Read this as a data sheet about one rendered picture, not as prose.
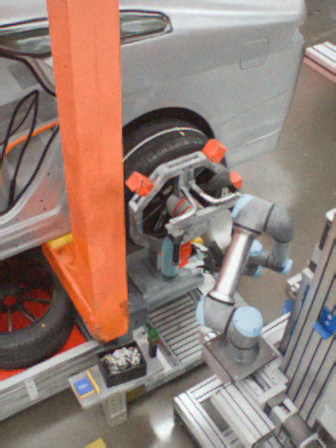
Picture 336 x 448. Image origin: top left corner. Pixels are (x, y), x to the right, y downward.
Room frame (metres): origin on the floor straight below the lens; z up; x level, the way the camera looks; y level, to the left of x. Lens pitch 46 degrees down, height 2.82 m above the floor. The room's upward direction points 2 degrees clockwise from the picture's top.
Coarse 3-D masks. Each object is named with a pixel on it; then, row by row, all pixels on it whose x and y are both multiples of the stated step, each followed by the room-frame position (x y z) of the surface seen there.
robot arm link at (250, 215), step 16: (240, 208) 1.55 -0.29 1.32; (256, 208) 1.54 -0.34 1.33; (272, 208) 1.53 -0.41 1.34; (240, 224) 1.50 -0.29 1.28; (256, 224) 1.50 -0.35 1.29; (240, 240) 1.47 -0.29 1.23; (240, 256) 1.43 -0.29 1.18; (224, 272) 1.39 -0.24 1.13; (240, 272) 1.39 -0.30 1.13; (224, 288) 1.34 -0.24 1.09; (208, 304) 1.30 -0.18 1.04; (224, 304) 1.29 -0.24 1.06; (208, 320) 1.25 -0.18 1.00; (224, 320) 1.24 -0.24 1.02
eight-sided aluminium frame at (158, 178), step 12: (192, 156) 2.09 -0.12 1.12; (204, 156) 2.09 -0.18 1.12; (168, 168) 2.00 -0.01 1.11; (180, 168) 2.00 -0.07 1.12; (192, 168) 2.04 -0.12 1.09; (216, 168) 2.11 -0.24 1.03; (156, 180) 1.95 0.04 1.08; (156, 192) 1.93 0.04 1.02; (216, 192) 2.18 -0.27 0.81; (132, 204) 1.91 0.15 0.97; (144, 204) 1.90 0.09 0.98; (132, 216) 1.91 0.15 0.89; (132, 228) 1.91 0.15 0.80; (144, 240) 1.90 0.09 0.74; (156, 240) 1.99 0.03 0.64
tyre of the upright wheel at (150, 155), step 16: (144, 128) 2.22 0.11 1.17; (160, 128) 2.22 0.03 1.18; (176, 128) 2.23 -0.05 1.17; (192, 128) 2.31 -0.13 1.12; (128, 144) 2.14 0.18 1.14; (144, 144) 2.11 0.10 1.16; (160, 144) 2.10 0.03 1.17; (176, 144) 2.10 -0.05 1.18; (192, 144) 2.14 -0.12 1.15; (128, 160) 2.06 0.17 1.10; (144, 160) 2.02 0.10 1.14; (160, 160) 2.04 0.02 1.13; (224, 160) 2.25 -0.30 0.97; (128, 176) 1.98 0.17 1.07; (128, 192) 1.95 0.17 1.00; (128, 208) 1.95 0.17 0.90; (128, 224) 1.95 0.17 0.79; (128, 240) 1.95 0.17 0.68
